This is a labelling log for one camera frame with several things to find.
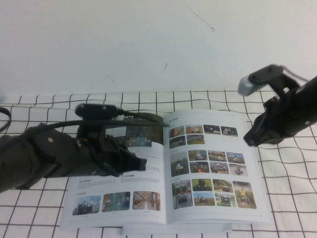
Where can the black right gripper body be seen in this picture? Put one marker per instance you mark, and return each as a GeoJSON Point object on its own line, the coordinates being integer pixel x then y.
{"type": "Point", "coordinates": [287, 116]}

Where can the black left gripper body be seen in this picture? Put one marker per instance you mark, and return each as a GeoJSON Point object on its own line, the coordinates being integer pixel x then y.
{"type": "Point", "coordinates": [86, 156]}

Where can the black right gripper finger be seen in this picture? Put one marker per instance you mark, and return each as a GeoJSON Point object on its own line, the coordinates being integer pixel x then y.
{"type": "Point", "coordinates": [257, 129]}
{"type": "Point", "coordinates": [267, 140]}

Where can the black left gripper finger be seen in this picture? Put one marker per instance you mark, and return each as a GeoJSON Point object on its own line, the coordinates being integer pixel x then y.
{"type": "Point", "coordinates": [128, 168]}
{"type": "Point", "coordinates": [131, 157]}

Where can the white product catalogue book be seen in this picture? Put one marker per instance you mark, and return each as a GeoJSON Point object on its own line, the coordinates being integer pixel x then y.
{"type": "Point", "coordinates": [205, 161]}

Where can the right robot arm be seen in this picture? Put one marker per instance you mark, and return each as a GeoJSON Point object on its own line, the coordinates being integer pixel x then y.
{"type": "Point", "coordinates": [308, 99]}

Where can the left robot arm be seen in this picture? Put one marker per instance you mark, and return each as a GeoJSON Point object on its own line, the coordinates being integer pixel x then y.
{"type": "Point", "coordinates": [22, 158]}

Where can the white black-grid tablecloth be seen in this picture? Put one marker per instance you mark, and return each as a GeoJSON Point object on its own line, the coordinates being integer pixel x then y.
{"type": "Point", "coordinates": [32, 210]}

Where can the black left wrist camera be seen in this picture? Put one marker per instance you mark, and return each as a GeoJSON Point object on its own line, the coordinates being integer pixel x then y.
{"type": "Point", "coordinates": [96, 111]}

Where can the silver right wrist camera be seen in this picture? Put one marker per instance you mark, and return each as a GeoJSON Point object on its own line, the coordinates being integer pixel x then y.
{"type": "Point", "coordinates": [262, 75]}

